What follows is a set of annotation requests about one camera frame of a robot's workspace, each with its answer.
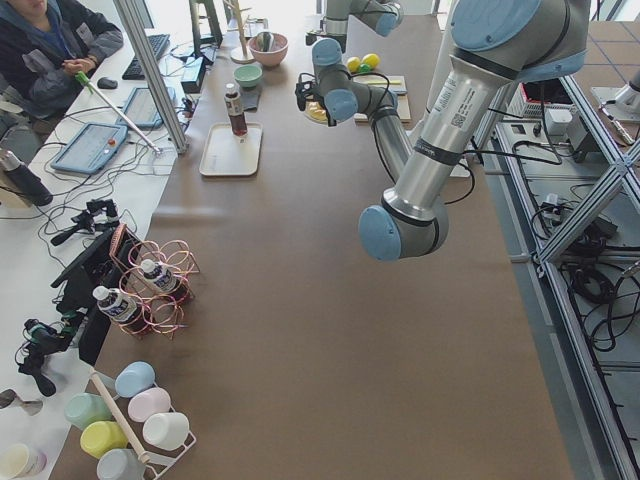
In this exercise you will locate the white round plate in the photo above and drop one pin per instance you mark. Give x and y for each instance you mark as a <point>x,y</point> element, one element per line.
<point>315,115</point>

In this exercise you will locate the yellow donut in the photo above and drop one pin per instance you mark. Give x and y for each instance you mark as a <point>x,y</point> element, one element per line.
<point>315,109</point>

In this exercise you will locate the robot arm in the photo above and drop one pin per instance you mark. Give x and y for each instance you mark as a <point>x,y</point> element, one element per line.
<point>382,17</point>
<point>411,220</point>

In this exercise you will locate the beige serving tray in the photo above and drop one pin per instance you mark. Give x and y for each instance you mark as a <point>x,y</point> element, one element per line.
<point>228,155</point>

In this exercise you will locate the grey folded cloth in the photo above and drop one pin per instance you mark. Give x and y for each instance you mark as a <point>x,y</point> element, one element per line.
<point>250,98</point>

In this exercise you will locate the dark drink bottle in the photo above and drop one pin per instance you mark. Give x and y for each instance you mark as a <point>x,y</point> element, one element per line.
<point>235,110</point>

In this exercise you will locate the water bottle in rack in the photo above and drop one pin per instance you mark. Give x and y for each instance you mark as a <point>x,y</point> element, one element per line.
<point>117,304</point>
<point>159,277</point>

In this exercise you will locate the wooden cutting board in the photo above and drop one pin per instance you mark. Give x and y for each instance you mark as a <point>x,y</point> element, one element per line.
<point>401,92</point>

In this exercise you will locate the green lime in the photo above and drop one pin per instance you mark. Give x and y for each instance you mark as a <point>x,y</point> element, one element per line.
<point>364,69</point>

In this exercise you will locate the mint green bowl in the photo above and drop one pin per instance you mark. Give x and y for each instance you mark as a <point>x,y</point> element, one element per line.
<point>248,76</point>

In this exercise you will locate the yellow lemon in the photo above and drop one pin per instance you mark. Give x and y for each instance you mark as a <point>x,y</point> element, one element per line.
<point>353,64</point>
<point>371,60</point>

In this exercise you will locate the pink ribbed bowl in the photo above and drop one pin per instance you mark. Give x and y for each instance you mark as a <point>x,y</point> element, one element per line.
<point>275,56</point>

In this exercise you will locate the wooden mug tree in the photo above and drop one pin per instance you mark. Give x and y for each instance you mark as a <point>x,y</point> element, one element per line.
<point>241,54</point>

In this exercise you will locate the metal ice scoop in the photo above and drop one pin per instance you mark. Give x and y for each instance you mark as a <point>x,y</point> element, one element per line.
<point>264,41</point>

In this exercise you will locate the blue teach pendant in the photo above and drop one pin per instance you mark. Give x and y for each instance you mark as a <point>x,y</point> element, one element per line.
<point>90,149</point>
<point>140,108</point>

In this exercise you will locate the blue plastic cup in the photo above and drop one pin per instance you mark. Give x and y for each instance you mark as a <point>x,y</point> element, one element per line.
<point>134,379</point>

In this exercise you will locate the pink plastic cup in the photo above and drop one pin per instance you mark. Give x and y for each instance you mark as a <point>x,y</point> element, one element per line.
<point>149,402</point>

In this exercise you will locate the white plastic cup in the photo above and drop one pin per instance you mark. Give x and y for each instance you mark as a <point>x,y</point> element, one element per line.
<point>167,431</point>

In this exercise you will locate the black computer mouse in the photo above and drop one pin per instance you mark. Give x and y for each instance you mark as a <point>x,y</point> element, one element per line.
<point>107,83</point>

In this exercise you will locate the mint plastic cup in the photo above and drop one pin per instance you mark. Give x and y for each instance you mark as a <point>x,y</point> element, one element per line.
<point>84,409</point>

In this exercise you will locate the black thermos bottle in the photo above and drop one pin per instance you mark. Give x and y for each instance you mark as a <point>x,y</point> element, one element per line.
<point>29,185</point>

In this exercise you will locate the yellow plastic cup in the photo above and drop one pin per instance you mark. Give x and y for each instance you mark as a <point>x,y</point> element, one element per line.
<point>102,436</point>

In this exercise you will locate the grey plastic cup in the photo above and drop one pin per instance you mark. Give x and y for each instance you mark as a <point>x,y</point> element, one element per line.
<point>120,464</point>

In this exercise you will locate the seated person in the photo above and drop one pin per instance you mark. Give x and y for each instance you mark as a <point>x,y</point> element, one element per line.
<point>44,44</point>

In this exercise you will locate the cream paper cup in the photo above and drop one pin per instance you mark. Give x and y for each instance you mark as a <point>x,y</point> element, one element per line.
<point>21,461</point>

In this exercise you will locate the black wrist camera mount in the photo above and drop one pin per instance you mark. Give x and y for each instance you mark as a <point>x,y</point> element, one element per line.
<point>305,90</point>

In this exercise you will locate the copper wire bottle rack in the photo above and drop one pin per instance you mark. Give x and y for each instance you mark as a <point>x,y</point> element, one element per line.
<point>161,313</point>

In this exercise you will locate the aluminium frame post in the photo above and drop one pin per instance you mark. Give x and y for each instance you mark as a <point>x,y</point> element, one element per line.
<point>132,23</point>

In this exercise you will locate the black camera tripod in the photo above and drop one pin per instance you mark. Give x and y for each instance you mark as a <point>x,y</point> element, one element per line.
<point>42,340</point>
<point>98,216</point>

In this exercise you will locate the white wire cup rack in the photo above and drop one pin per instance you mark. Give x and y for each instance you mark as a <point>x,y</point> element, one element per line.
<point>157,460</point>

